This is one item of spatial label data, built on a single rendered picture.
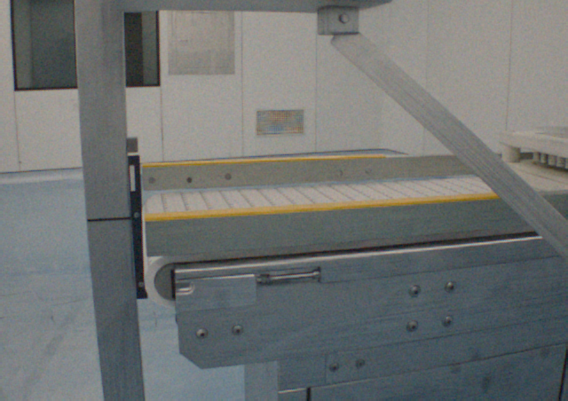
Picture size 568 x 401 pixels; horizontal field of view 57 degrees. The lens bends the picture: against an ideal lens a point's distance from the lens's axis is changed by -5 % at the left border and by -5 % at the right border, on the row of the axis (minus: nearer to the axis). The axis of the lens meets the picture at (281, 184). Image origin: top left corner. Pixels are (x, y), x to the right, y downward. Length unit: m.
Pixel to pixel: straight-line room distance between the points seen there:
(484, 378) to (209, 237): 0.40
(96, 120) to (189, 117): 4.95
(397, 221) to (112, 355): 0.48
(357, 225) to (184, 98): 5.19
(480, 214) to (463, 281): 0.07
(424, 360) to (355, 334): 0.13
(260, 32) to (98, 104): 5.20
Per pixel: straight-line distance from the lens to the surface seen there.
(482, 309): 0.61
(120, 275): 0.78
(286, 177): 0.76
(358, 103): 6.40
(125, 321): 0.81
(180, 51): 5.61
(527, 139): 0.83
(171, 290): 0.49
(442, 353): 0.66
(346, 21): 0.48
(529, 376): 0.77
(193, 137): 5.71
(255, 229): 0.48
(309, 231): 0.49
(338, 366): 0.60
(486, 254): 0.58
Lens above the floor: 0.97
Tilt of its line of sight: 11 degrees down
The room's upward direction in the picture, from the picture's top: straight up
